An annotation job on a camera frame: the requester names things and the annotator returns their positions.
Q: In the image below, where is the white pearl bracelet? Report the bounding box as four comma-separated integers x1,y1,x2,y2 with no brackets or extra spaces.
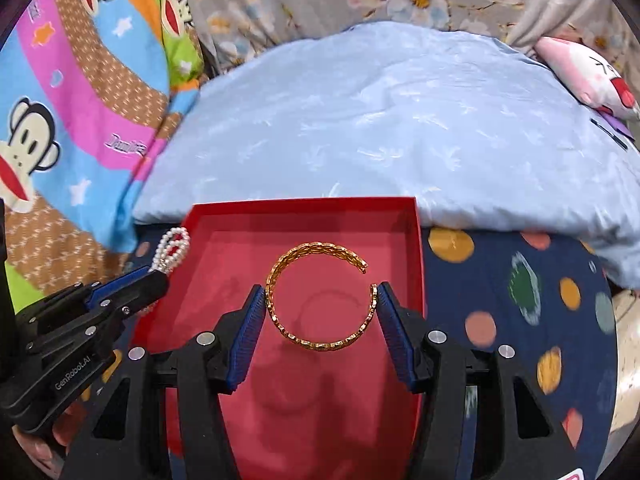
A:
150,225,192,276

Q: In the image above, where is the gold woven bangle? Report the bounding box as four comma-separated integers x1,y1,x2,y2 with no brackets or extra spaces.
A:
265,242,378,352

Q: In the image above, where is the person's left hand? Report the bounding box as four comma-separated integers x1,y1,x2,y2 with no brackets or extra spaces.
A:
12,398,91,480

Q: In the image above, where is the red cardboard box tray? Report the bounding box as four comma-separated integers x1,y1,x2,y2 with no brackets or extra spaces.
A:
132,197,424,479

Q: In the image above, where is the navy planet print bedsheet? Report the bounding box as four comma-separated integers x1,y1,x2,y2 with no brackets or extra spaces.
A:
115,229,617,478

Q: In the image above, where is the colourful monkey cartoon blanket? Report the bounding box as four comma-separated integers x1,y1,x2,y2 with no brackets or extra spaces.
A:
1,0,204,309

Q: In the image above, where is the grey floral bedsheet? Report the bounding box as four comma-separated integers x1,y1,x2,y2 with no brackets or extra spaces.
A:
189,0,639,75

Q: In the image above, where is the light blue quilt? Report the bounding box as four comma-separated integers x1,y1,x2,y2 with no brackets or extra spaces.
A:
134,22,639,288

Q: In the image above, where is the pink white plush pillow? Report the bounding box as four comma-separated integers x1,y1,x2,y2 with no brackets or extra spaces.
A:
534,37,639,122

